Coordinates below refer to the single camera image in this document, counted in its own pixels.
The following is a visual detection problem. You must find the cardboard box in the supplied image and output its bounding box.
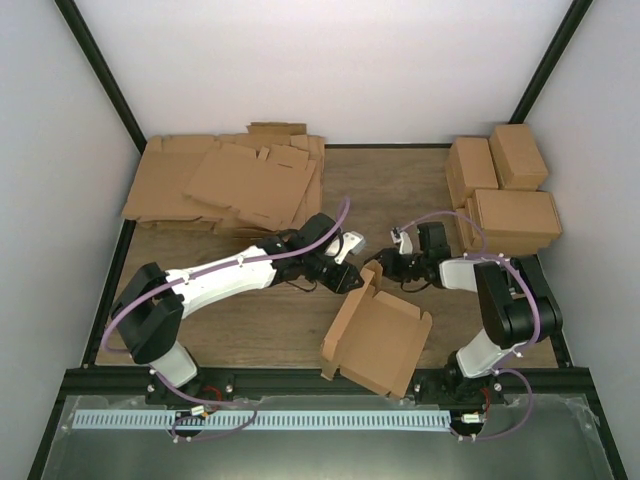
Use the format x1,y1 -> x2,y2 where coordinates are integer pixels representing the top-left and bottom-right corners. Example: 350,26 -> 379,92
320,261 -> 433,400

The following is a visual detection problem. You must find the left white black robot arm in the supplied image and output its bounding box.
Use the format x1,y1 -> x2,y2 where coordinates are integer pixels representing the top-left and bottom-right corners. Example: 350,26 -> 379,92
103,213 -> 366,404

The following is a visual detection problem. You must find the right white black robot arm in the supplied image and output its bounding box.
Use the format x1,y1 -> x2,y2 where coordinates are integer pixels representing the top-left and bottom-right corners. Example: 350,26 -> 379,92
371,222 -> 563,403

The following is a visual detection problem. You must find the folded box front bottom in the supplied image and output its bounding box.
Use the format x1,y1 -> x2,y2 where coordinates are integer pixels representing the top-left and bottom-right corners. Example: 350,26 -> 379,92
455,217 -> 552,256

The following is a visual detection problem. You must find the folded box front top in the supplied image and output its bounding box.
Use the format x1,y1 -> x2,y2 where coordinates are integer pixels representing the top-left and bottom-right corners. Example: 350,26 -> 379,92
467,189 -> 562,240

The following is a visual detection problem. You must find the folded box back middle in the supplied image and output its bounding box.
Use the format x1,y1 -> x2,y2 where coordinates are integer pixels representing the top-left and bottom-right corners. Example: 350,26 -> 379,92
445,136 -> 499,209

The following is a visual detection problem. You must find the folded box back right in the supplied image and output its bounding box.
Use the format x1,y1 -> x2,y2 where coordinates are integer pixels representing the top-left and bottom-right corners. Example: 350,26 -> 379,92
489,124 -> 549,191

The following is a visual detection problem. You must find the stack of flat cardboard sheets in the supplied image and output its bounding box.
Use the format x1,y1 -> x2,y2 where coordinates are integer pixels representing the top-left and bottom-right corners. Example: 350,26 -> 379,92
122,123 -> 325,237

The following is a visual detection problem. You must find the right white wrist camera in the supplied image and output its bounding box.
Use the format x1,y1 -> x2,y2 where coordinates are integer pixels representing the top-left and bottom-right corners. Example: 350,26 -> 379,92
390,227 -> 413,255

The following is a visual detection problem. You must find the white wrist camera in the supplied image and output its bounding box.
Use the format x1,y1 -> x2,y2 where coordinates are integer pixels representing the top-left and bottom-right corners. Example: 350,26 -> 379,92
390,227 -> 413,255
325,231 -> 366,264

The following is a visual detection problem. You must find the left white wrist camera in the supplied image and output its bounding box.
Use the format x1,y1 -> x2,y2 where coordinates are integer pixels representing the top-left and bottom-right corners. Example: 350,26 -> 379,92
325,231 -> 366,264

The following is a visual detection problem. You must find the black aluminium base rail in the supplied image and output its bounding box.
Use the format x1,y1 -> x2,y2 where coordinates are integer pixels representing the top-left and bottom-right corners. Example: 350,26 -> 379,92
58,366 -> 595,408

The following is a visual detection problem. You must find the light blue slotted cable duct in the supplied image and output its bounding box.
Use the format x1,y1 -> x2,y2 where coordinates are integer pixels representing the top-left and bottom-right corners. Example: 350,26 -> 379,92
71,410 -> 451,432

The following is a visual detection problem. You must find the right black frame post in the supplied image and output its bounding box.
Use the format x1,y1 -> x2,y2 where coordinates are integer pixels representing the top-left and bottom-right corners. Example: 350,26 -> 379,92
508,0 -> 593,124

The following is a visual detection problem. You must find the black frame post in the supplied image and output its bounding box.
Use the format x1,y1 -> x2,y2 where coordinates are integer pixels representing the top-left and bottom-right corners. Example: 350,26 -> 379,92
508,0 -> 593,124
54,0 -> 147,154

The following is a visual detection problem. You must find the left black frame post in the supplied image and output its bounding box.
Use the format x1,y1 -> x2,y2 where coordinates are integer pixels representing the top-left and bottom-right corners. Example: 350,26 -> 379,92
54,0 -> 147,154

